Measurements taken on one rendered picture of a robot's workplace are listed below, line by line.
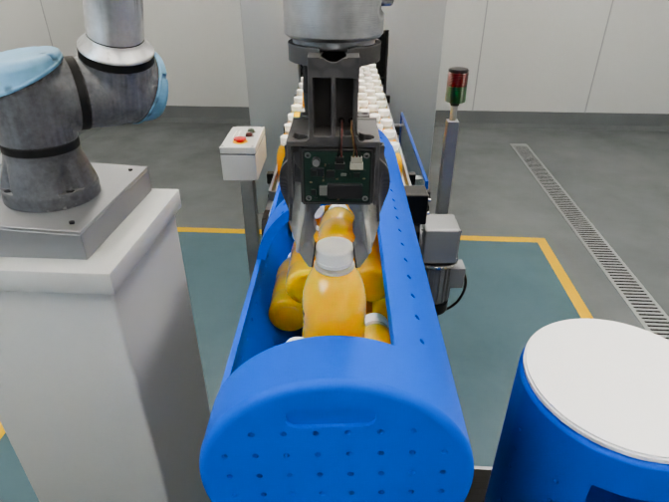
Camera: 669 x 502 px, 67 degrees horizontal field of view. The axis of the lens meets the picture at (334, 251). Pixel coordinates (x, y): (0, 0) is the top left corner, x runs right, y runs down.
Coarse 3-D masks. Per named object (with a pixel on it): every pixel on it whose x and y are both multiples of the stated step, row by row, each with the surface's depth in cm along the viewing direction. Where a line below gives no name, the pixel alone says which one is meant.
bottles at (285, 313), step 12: (288, 264) 92; (276, 276) 92; (276, 288) 87; (276, 300) 84; (288, 300) 83; (384, 300) 82; (276, 312) 84; (288, 312) 84; (300, 312) 84; (372, 312) 84; (384, 312) 84; (276, 324) 85; (288, 324) 85; (300, 324) 85
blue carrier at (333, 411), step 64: (384, 256) 66; (256, 320) 80; (256, 384) 47; (320, 384) 45; (384, 384) 46; (448, 384) 53; (256, 448) 49; (320, 448) 49; (384, 448) 49; (448, 448) 49
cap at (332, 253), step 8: (320, 240) 51; (328, 240) 51; (336, 240) 51; (344, 240) 51; (320, 248) 50; (328, 248) 50; (336, 248) 50; (344, 248) 50; (352, 248) 50; (320, 256) 49; (328, 256) 49; (336, 256) 49; (344, 256) 49; (352, 256) 50; (320, 264) 50; (328, 264) 49; (336, 264) 49; (344, 264) 49
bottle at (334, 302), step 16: (320, 272) 50; (336, 272) 50; (352, 272) 51; (304, 288) 52; (320, 288) 50; (336, 288) 50; (352, 288) 50; (304, 304) 52; (320, 304) 50; (336, 304) 50; (352, 304) 51; (304, 320) 54; (320, 320) 51; (336, 320) 51; (352, 320) 51; (304, 336) 55; (320, 336) 52; (352, 336) 53
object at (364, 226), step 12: (348, 204) 47; (372, 204) 47; (360, 216) 47; (372, 216) 47; (360, 228) 48; (372, 228) 48; (360, 240) 49; (372, 240) 48; (360, 252) 49; (360, 264) 50
